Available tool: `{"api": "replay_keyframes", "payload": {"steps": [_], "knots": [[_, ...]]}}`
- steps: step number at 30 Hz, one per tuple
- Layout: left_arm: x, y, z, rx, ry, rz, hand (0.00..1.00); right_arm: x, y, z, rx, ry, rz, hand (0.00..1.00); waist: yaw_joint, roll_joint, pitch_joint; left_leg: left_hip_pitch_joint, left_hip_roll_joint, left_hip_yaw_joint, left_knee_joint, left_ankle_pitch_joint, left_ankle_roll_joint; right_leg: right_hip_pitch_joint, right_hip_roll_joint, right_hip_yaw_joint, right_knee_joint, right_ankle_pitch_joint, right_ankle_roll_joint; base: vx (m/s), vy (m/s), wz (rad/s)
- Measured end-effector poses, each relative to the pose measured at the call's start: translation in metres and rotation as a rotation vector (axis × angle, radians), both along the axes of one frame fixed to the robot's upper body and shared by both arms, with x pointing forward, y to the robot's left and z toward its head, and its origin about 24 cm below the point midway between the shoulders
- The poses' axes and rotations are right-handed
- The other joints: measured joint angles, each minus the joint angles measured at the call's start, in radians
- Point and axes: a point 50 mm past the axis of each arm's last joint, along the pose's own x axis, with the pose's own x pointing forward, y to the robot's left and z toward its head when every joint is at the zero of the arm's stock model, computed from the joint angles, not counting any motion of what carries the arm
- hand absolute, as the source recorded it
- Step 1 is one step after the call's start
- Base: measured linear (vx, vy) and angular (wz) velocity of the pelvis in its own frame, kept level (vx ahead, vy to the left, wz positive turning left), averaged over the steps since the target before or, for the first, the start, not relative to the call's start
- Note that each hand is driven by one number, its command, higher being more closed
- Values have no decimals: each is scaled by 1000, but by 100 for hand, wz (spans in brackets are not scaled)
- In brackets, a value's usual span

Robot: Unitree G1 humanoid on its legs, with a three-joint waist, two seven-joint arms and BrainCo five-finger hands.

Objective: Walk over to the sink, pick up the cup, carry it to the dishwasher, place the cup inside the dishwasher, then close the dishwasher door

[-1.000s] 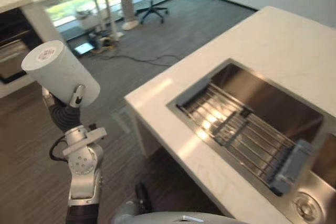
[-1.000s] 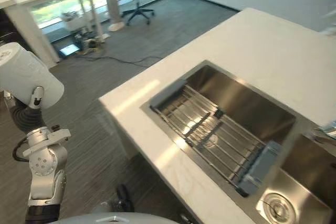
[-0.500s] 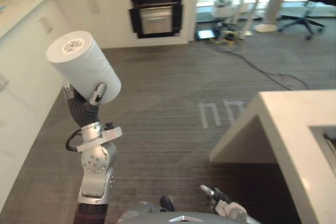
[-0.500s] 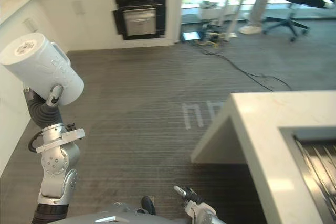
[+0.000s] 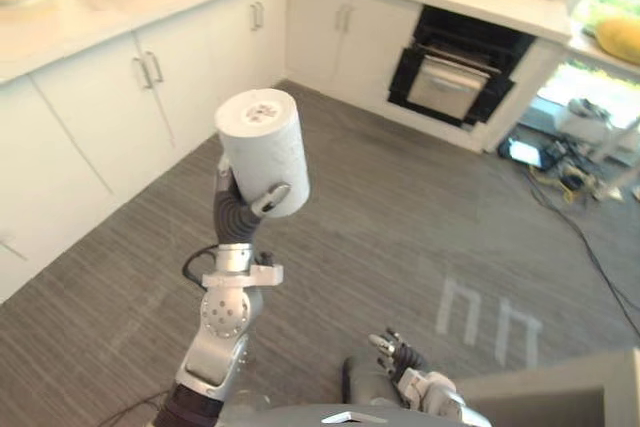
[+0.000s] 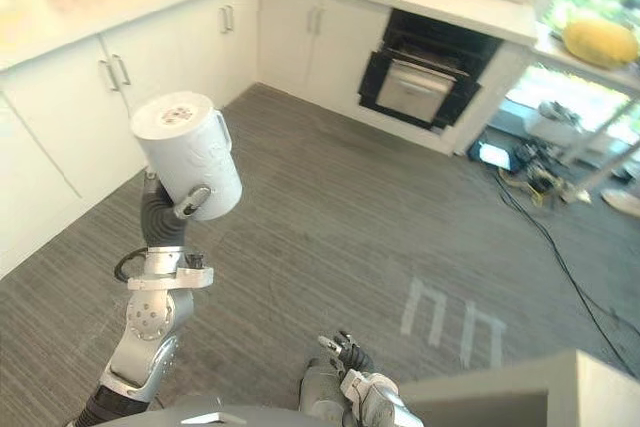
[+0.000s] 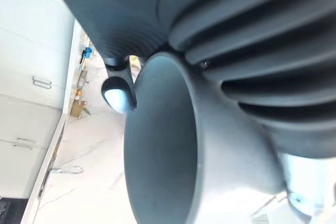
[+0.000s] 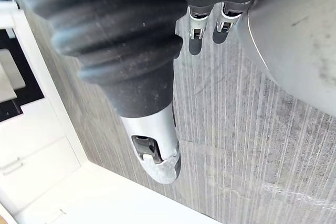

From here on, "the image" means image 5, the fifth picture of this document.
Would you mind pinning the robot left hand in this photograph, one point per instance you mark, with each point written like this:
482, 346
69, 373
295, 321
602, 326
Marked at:
235, 224

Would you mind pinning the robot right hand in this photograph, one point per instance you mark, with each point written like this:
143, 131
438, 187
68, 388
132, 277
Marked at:
400, 354

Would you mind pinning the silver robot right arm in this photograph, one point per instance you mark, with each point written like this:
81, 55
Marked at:
440, 394

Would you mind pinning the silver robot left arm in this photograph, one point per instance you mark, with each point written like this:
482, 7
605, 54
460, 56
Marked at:
225, 317

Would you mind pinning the white cabinet door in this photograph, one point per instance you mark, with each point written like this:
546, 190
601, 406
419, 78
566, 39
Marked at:
315, 32
272, 37
380, 57
200, 67
45, 187
95, 112

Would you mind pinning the black dishwasher body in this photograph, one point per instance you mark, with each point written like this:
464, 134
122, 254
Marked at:
475, 34

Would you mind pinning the silver robot body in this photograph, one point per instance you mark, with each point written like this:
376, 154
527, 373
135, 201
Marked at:
300, 414

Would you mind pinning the grey box furniture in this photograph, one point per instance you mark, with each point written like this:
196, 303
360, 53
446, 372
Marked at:
560, 392

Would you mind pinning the tablet with lit screen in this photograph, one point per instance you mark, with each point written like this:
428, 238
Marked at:
524, 152

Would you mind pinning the white device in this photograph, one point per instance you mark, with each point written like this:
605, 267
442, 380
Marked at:
580, 122

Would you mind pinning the yellow cushion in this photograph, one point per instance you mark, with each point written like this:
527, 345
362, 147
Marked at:
620, 39

